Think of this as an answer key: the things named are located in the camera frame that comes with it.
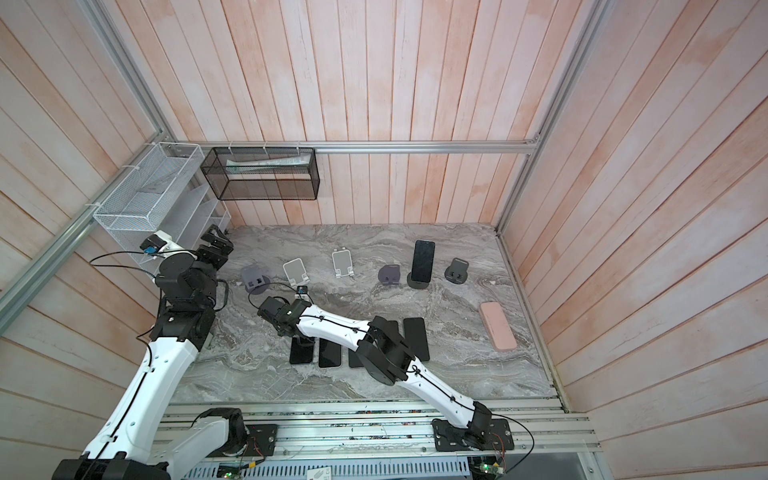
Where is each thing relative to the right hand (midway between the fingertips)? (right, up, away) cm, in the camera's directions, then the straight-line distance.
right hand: (299, 326), depth 94 cm
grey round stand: (+53, +17, +8) cm, 57 cm away
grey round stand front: (-16, +14, +5) cm, 22 cm away
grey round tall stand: (+39, +13, +10) cm, 42 cm away
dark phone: (+41, +21, +4) cm, 46 cm away
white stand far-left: (-3, +17, +6) cm, 18 cm away
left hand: (-15, +26, -23) cm, 38 cm away
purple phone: (+18, -8, -9) cm, 22 cm away
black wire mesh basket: (-16, +52, +10) cm, 56 cm away
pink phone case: (+63, +1, -3) cm, 63 cm away
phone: (+11, -7, -7) cm, 14 cm away
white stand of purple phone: (+13, +21, +10) cm, 26 cm away
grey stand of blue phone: (+30, +16, +10) cm, 35 cm away
